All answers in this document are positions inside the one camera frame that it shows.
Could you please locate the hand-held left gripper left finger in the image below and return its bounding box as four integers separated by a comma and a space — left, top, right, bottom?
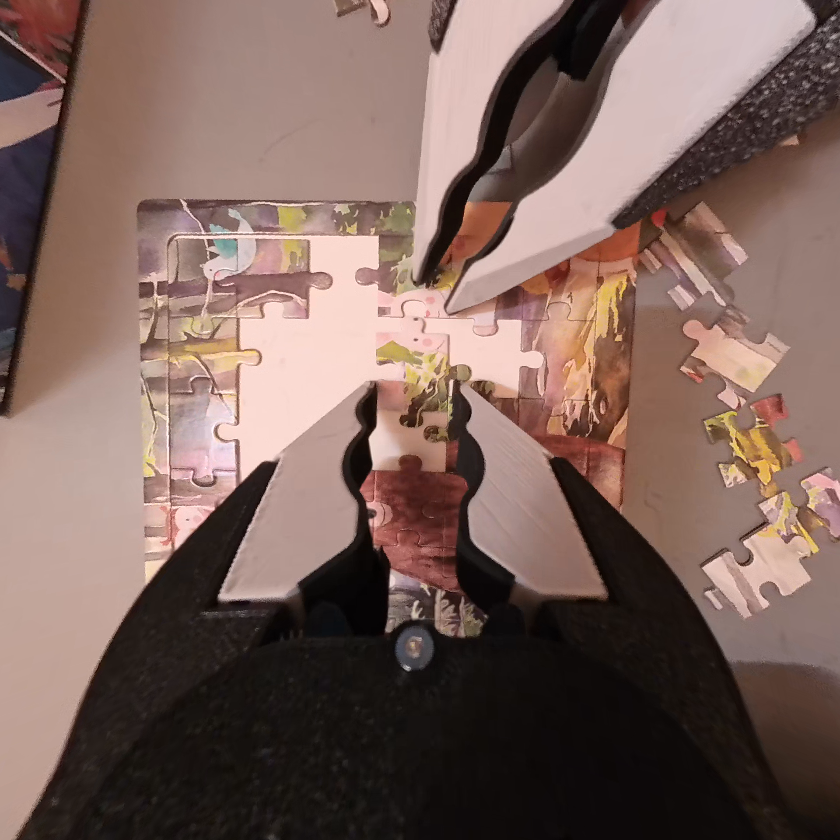
218, 381, 379, 605

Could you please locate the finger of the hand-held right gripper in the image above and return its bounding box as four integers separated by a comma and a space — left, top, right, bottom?
412, 0, 573, 287
444, 0, 818, 316

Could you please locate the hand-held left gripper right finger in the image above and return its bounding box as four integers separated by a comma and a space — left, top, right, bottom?
451, 382, 609, 603

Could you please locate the forest animal jigsaw puzzle board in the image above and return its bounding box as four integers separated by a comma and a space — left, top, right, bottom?
136, 199, 641, 641

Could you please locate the orange green puzzle piece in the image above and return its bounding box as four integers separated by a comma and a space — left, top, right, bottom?
356, 230, 460, 320

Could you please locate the green yellow puzzle piece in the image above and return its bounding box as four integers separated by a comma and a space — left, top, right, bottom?
375, 318, 475, 388

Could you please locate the grey desk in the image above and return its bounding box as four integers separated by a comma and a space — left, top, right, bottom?
0, 0, 840, 788

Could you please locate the large white grey puzzle piece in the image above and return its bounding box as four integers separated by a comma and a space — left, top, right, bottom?
701, 521, 815, 621

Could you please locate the yellow red puzzle piece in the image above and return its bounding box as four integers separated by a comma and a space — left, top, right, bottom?
703, 394, 805, 496

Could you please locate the small yellow grey puzzle piece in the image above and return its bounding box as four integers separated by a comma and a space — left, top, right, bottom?
758, 491, 821, 555

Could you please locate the purple pink puzzle piece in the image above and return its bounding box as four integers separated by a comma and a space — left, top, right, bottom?
799, 467, 840, 542

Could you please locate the dark blue illustrated puzzle box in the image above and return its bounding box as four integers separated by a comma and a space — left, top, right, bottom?
0, 0, 89, 417

